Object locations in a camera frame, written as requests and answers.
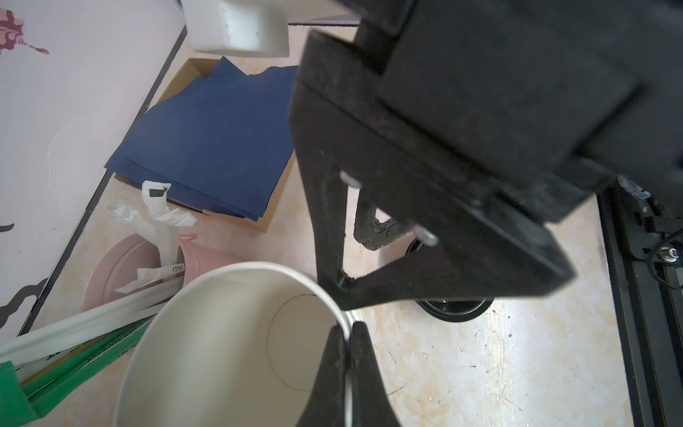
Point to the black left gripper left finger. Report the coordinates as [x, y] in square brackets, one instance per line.
[326, 405]

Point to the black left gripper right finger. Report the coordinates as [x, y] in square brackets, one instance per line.
[369, 403]

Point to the black cup lid stack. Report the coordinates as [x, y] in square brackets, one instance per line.
[455, 311]

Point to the green wrapped stirrers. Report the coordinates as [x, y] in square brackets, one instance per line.
[41, 369]

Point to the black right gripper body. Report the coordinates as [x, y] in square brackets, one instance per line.
[475, 124]

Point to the brown cardboard napkin box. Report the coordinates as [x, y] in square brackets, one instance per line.
[267, 208]

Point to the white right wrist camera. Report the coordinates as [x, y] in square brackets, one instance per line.
[236, 28]

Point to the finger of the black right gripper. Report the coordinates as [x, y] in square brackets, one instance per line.
[372, 233]

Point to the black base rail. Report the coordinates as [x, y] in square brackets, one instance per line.
[643, 242]

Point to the white green paper cup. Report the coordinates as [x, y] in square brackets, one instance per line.
[239, 346]

